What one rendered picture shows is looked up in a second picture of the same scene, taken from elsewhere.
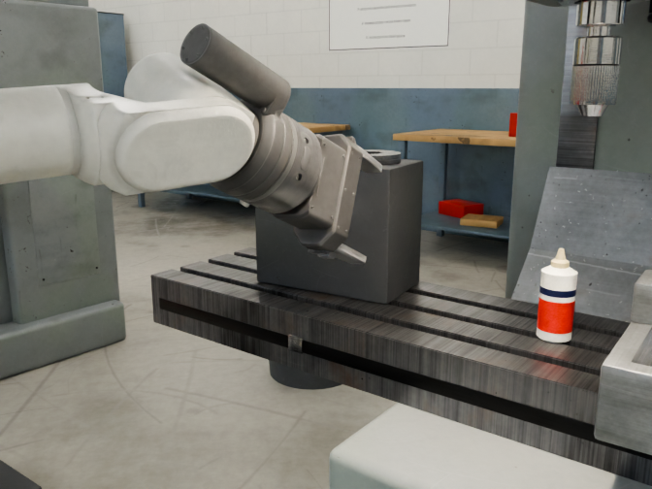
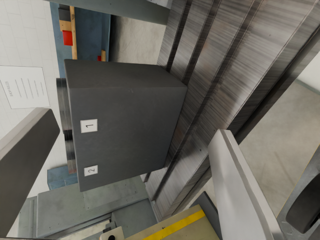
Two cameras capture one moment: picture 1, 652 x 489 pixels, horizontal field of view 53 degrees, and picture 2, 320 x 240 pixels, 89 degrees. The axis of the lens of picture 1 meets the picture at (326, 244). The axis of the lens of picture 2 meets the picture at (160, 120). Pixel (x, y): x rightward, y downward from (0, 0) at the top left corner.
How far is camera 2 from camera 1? 63 cm
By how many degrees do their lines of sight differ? 17
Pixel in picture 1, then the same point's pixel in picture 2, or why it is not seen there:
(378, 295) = (181, 93)
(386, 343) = (260, 86)
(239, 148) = not seen: outside the picture
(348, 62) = (53, 100)
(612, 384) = not seen: outside the picture
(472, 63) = (47, 58)
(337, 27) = (41, 105)
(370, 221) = (125, 104)
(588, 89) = not seen: outside the picture
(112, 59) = (63, 170)
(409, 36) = (40, 80)
